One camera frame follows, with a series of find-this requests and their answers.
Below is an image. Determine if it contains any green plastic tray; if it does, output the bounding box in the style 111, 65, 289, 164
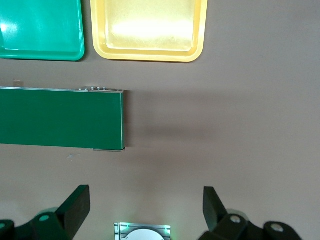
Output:
0, 0, 86, 62

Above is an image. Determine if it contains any yellow plastic tray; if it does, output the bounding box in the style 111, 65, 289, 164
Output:
89, 0, 209, 64

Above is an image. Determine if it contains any green conveyor belt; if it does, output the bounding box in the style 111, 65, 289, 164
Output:
0, 86, 126, 152

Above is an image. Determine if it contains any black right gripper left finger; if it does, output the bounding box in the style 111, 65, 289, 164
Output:
0, 184, 91, 240

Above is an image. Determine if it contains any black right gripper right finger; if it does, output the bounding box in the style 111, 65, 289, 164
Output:
198, 186, 304, 240

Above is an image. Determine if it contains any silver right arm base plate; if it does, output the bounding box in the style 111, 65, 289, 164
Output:
114, 222, 172, 240

